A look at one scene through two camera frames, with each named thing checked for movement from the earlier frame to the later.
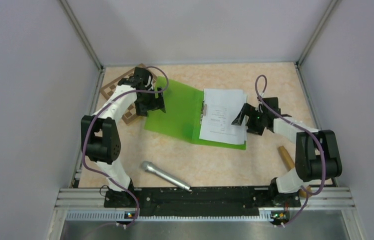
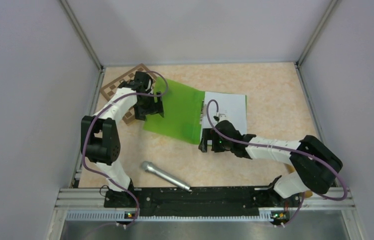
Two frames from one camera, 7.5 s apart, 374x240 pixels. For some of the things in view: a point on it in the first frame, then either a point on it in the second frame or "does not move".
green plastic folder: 182,118 does not move
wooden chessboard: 131,111 does not move
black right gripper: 252,110 -> 207,135
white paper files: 222,107 does not move
